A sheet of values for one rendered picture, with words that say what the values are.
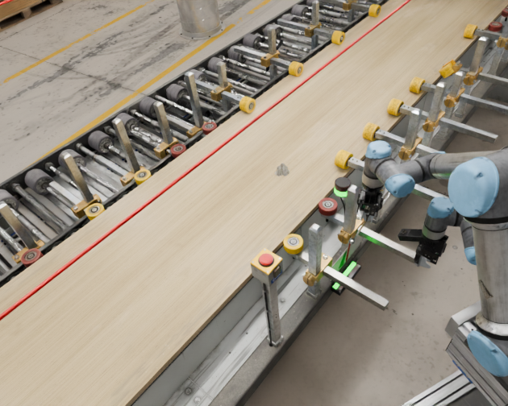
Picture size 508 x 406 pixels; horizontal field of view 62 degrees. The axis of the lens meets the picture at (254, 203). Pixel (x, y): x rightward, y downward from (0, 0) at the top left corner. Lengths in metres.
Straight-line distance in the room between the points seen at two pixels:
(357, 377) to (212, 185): 1.24
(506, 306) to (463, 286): 1.69
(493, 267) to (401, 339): 1.52
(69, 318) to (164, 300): 0.35
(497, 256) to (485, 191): 0.17
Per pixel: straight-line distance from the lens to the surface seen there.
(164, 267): 1.70
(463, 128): 2.25
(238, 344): 1.79
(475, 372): 1.57
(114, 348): 1.59
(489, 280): 1.10
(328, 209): 1.80
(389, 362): 2.47
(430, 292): 2.73
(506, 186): 0.99
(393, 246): 1.77
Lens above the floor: 2.23
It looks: 46 degrees down
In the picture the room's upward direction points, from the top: 7 degrees counter-clockwise
